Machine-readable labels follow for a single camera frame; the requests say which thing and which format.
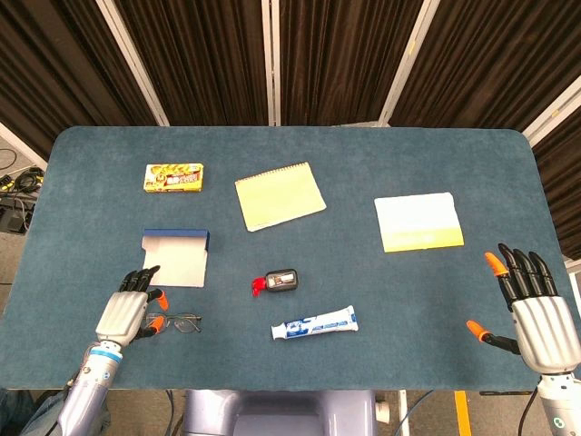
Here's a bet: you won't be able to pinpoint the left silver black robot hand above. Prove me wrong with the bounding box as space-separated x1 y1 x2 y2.
94 264 170 349

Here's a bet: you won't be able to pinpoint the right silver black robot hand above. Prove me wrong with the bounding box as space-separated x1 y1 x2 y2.
466 243 581 376

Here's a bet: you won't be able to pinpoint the thin wire eyeglasses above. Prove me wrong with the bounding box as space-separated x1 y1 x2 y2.
144 311 203 335

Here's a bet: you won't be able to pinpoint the blue and white box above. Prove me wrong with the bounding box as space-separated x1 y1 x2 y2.
141 228 212 289

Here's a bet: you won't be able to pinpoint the yellow floor tape strip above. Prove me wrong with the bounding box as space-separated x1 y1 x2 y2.
454 390 471 436

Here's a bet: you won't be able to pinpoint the black foot pedal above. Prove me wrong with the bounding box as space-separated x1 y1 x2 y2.
0 206 34 235

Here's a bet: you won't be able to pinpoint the yellow red snack box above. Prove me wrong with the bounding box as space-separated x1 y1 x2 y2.
143 163 204 193

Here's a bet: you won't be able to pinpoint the dark brown curtain panel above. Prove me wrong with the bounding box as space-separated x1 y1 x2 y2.
531 88 581 261
279 0 426 127
0 0 158 160
392 0 581 133
113 0 270 127

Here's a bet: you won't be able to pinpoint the white table leg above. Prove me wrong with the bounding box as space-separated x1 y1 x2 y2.
396 389 412 436

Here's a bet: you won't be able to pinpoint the black bottle red cap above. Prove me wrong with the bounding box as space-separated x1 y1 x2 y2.
250 268 300 298

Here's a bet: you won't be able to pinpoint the white yellow booklet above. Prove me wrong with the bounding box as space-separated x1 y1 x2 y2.
373 192 466 253

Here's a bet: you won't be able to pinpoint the lavender robot torso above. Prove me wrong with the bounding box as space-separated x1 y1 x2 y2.
183 389 378 436

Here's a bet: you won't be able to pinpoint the white blue toothpaste tube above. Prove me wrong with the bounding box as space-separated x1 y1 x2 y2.
271 304 359 342

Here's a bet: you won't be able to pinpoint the yellow spiral notepad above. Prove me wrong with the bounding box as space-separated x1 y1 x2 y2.
234 161 328 233

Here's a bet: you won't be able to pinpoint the blue felt table cover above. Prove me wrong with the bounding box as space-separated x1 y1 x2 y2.
0 125 581 391

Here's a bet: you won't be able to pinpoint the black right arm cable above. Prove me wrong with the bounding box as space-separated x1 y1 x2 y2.
518 388 540 436

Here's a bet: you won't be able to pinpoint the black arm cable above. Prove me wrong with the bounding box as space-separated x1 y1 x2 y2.
43 370 81 436
518 388 540 436

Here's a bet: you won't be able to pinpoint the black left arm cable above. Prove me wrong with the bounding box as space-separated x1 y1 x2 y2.
43 370 81 436

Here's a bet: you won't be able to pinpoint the black yellow cable bundle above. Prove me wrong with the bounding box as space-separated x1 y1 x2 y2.
0 165 46 197

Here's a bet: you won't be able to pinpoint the white partition frame post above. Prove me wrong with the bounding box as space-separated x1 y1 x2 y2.
521 74 581 146
0 120 49 172
261 0 281 127
94 0 170 127
377 0 438 128

